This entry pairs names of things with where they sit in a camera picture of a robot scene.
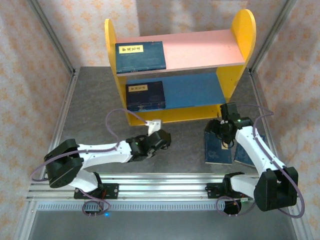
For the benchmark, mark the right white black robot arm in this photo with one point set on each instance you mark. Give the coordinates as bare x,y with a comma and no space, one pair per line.
260,155

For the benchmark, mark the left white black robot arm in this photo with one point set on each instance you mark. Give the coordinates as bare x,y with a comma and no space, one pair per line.
100,152

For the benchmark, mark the small green circuit board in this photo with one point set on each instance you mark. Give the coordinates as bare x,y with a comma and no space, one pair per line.
246,200

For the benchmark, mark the yellow pink blue bookshelf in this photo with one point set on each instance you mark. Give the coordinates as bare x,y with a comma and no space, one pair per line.
200,47

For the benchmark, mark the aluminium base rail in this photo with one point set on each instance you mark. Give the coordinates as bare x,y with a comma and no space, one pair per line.
160,186

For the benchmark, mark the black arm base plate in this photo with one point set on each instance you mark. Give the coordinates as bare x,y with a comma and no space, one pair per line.
112,191
212,190

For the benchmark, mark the aluminium frame post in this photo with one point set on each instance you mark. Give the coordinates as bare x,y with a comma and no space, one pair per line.
270,37
55,41

